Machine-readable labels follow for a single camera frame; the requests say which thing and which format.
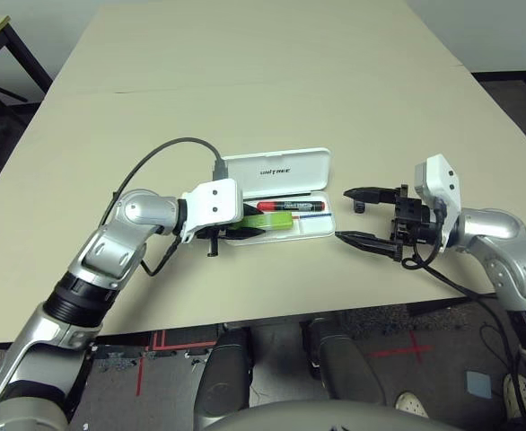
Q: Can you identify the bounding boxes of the grey robot torso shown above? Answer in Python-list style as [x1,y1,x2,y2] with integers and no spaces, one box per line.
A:
[197,399,461,431]

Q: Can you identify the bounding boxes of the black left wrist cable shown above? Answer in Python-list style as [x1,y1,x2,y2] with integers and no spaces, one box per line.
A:
[110,136,231,277]

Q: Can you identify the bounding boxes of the small blue floor square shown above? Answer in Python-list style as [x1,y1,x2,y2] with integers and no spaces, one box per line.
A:
[465,370,493,400]

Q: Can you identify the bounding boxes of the red floor tape lines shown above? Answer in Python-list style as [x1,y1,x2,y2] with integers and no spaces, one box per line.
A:
[135,330,219,396]

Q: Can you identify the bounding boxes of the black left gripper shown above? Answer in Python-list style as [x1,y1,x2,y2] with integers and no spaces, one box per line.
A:
[195,201,264,259]

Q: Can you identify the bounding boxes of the red floor tape cross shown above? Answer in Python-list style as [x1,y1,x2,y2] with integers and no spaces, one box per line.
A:
[369,343,434,364]

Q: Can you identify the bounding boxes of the dark grey robot left leg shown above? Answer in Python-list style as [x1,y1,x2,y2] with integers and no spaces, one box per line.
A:
[197,330,253,427]

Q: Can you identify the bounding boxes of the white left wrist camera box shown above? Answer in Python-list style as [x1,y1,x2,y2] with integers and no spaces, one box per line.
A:
[176,178,245,243]

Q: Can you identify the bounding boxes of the red and black marker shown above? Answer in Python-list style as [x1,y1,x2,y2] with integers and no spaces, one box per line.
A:
[257,200,327,214]

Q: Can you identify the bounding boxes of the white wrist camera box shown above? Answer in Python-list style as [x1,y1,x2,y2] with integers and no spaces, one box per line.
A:
[414,154,461,252]
[176,178,245,243]

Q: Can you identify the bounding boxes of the white plastic pencil case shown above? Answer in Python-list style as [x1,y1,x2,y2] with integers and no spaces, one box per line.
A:
[220,146,338,246]

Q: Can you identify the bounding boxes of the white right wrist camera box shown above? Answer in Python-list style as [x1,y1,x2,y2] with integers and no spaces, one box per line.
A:
[414,154,461,252]

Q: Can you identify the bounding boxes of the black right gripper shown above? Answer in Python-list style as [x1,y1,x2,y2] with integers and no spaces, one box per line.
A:
[334,182,439,264]

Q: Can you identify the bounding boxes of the dark grey robot leg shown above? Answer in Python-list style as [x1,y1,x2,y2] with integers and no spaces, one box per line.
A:
[197,330,253,427]
[302,316,388,408]

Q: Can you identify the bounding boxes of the dark grey robot right leg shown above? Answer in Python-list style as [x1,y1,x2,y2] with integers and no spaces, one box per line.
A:
[302,316,388,408]

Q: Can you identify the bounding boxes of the black framed side table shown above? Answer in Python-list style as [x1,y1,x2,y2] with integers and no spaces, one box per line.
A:
[0,15,53,95]

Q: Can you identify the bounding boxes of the green rectangular eraser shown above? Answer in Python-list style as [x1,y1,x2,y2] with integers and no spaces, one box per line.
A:
[238,211,294,233]

